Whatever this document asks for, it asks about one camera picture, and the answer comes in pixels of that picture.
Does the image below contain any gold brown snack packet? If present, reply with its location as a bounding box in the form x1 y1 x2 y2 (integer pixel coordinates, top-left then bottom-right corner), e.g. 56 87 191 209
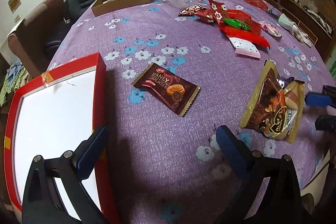
240 60 305 143

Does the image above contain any pink Lotso bear packet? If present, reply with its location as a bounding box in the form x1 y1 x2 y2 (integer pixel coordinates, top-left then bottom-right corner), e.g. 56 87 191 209
259 21 282 38

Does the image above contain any white pink 520 packet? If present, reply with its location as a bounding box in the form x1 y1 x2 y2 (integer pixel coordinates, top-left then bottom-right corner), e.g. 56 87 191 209
228 36 261 59

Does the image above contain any dark red Manly cookie packet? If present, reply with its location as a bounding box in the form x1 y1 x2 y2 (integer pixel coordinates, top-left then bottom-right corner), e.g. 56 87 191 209
132 63 201 117

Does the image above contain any wooden side cabinet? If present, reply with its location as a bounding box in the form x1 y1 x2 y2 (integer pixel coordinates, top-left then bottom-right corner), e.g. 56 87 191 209
264 0 335 62

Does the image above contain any red white gift box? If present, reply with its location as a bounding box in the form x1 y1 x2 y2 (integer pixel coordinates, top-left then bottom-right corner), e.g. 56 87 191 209
4 53 120 223

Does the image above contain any white glove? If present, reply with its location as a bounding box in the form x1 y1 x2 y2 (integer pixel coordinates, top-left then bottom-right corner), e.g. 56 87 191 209
278 14 313 48

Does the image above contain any large red flat packet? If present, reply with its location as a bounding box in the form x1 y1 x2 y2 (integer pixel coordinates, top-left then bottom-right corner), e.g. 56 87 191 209
219 25 270 48

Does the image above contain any red square packet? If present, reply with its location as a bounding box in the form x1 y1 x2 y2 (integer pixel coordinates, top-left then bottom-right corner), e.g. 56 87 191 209
227 9 261 35

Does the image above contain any green candy packet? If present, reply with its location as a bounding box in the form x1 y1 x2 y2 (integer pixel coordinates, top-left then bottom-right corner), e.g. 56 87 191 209
223 18 251 31

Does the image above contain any red mesh pouch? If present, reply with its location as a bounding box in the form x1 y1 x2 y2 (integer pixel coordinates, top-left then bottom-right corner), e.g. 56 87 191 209
243 0 269 11

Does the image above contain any green blue cloth pile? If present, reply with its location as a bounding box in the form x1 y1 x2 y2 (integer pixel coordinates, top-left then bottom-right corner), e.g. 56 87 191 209
0 61 32 107

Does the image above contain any red flower candy packet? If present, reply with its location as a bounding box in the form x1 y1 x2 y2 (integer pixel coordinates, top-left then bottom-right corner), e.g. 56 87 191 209
209 0 230 27

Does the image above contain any purple floral tablecloth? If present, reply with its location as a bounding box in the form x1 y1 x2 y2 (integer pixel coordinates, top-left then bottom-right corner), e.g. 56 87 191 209
49 0 334 223

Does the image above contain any dark red foil packet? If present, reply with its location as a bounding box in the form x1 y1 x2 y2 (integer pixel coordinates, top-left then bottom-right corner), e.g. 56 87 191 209
178 5 214 23

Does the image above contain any brown armchair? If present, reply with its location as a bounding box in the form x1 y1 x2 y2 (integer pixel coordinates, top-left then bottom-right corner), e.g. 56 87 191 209
7 0 64 78

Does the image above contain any small wall plaque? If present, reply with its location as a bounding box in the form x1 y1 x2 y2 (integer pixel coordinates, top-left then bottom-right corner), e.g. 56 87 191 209
8 0 21 13

